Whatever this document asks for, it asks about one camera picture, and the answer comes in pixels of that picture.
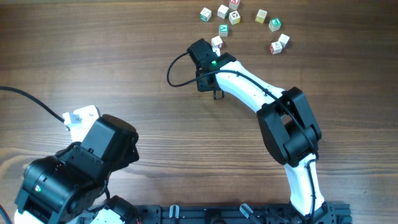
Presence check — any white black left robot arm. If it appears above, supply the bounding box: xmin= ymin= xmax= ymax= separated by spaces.
xmin=15 ymin=114 xmax=139 ymax=223

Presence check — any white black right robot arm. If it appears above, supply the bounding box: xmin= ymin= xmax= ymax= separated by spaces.
xmin=186 ymin=39 xmax=338 ymax=223

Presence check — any yellow letter block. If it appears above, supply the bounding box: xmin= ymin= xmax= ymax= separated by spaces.
xmin=255 ymin=9 xmax=267 ymax=24

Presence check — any red I wooden block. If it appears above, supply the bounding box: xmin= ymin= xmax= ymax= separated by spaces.
xmin=211 ymin=35 xmax=223 ymax=49

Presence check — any blue P wooden block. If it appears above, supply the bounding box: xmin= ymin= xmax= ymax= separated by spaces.
xmin=278 ymin=34 xmax=290 ymax=48

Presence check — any red rim picture block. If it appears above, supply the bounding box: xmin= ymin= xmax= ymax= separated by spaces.
xmin=269 ymin=41 xmax=283 ymax=55

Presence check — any green E top block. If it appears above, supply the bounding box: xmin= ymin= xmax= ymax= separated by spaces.
xmin=269 ymin=17 xmax=282 ymax=32

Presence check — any black right camera cable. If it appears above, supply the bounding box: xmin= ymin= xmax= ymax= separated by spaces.
xmin=166 ymin=51 xmax=321 ymax=224

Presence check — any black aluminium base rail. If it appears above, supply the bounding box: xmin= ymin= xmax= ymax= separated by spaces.
xmin=133 ymin=203 xmax=353 ymax=224

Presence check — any green N side block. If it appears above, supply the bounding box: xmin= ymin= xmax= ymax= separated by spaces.
xmin=217 ymin=4 xmax=229 ymax=19

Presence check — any green V top block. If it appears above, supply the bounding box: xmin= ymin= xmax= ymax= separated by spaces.
xmin=219 ymin=24 xmax=229 ymax=37

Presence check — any yellow rim picture block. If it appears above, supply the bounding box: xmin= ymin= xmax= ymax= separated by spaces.
xmin=229 ymin=11 xmax=241 ymax=25

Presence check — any red X top block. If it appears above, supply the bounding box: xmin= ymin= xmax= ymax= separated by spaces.
xmin=229 ymin=0 xmax=240 ymax=10

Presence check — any green letter block far left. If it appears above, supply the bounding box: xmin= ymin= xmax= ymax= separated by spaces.
xmin=200 ymin=7 xmax=212 ymax=22

